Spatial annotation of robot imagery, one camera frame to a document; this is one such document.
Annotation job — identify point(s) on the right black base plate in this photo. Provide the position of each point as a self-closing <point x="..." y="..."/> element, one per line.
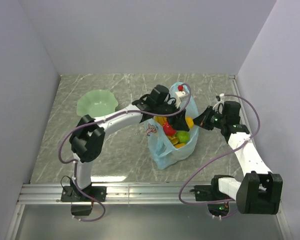
<point x="207" y="193"/>

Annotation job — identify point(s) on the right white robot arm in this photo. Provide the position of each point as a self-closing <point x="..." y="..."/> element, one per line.
<point x="260" y="190"/>

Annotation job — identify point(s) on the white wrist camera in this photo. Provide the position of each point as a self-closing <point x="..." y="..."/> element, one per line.
<point x="218" y="107"/>
<point x="180" y="95"/>

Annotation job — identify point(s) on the red fake apple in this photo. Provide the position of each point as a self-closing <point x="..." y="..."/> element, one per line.
<point x="168" y="129"/>

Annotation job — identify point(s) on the yellow fake banana bunch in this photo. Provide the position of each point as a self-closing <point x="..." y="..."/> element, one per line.
<point x="173" y="139"/>

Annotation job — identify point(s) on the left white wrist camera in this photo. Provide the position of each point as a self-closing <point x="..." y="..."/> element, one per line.
<point x="180" y="95"/>

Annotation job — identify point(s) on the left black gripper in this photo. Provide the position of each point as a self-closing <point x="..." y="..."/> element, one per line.
<point x="179" y="121"/>

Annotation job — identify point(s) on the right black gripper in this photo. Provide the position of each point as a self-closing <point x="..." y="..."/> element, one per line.
<point x="202" y="120"/>

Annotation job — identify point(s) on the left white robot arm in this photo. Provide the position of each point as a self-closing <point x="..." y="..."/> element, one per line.
<point x="89" y="135"/>

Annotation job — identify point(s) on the light blue plastic bag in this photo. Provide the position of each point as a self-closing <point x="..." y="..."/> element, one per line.
<point x="163" y="153"/>

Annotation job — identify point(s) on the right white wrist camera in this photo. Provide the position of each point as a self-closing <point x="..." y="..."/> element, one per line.
<point x="218" y="107"/>

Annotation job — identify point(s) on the light green wavy plate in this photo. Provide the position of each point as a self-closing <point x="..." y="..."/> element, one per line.
<point x="96" y="103"/>

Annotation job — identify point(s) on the aluminium rail frame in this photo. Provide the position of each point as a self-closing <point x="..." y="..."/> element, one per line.
<point x="130" y="198"/>

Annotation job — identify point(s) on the green fake lime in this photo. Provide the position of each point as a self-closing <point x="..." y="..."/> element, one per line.
<point x="183" y="136"/>

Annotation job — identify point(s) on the yellow fake lemon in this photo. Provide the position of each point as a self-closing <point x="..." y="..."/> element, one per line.
<point x="189" y="122"/>

